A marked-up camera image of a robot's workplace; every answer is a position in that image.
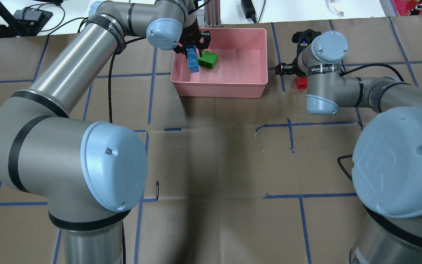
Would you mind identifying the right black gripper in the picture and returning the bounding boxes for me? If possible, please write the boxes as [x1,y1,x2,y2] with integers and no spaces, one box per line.
[275,52,307,77]

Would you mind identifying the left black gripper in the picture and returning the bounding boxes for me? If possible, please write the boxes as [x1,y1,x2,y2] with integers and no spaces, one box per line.
[174,26,211,55]

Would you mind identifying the blue toy block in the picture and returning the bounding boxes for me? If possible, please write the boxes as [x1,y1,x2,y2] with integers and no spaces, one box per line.
[186,45,200,73]

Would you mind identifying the green toy block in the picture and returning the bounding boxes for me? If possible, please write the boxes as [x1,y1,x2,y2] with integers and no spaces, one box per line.
[198,50,218,70]

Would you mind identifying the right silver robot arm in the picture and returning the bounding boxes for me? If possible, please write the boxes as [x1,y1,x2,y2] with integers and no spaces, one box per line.
[275,29,422,264]

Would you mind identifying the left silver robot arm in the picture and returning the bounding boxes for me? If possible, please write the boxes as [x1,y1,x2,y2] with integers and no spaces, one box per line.
[0,0,210,264]

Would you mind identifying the pink plastic box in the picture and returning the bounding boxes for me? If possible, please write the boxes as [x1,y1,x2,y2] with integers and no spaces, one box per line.
[170,28,268,98]

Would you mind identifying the red toy block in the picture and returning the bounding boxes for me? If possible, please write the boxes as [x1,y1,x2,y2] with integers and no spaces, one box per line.
[296,76,307,90]

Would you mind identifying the black power adapter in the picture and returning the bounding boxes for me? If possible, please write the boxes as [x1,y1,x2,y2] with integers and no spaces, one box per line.
[240,0,256,22]

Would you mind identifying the brown paper table mat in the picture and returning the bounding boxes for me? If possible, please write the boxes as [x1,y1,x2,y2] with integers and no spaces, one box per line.
[0,16,422,264]

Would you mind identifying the red parts tray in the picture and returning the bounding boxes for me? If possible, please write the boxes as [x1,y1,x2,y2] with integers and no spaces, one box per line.
[391,0,422,16]

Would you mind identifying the aluminium frame post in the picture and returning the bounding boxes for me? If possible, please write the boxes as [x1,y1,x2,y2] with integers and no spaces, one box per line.
[204,0,222,28]

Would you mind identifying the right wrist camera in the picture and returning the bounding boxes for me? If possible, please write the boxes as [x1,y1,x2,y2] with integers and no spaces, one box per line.
[291,29,322,47]

